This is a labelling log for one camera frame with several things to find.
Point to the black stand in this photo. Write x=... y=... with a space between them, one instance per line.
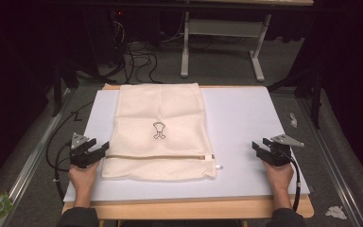
x=315 y=94
x=58 y=88

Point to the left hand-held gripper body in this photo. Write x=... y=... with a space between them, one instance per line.
x=79 y=156

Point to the small crumpled white tissue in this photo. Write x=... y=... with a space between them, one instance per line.
x=293 y=120

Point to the large crumpled white tissue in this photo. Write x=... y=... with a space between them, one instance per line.
x=335 y=213

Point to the metal floor rail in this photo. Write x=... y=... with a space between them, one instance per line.
x=331 y=164
x=34 y=154

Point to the white metal desk frame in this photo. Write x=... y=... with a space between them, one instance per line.
x=223 y=28

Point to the white table board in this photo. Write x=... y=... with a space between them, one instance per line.
x=242 y=126

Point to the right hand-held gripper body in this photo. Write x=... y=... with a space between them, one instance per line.
x=279 y=156

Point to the person's left hand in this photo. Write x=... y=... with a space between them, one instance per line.
x=82 y=178

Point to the cream mesh laundry bag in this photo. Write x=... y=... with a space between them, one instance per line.
x=157 y=104

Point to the person's right hand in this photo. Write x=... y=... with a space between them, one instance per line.
x=280 y=178

